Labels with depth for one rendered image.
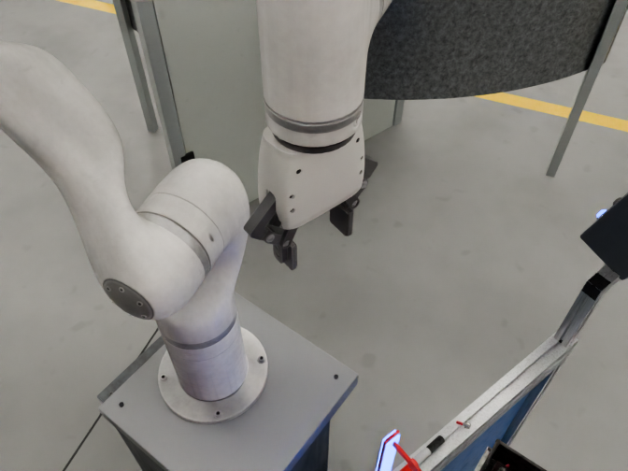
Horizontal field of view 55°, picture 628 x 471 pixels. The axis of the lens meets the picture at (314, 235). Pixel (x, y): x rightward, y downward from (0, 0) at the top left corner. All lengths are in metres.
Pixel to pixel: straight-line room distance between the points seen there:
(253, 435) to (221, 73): 1.45
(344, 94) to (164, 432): 0.72
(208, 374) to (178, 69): 1.32
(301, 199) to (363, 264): 1.89
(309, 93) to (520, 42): 1.89
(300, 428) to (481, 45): 1.59
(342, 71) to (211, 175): 0.36
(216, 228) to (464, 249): 1.88
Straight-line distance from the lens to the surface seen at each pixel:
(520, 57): 2.37
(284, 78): 0.46
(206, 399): 1.05
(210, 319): 0.86
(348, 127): 0.50
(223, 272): 0.85
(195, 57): 2.11
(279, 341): 1.10
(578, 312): 1.24
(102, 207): 0.71
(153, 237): 0.71
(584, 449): 2.23
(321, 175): 0.54
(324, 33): 0.44
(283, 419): 1.04
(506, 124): 3.19
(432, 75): 2.26
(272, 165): 0.53
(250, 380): 1.06
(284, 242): 0.59
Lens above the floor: 1.92
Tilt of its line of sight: 50 degrees down
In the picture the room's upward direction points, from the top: straight up
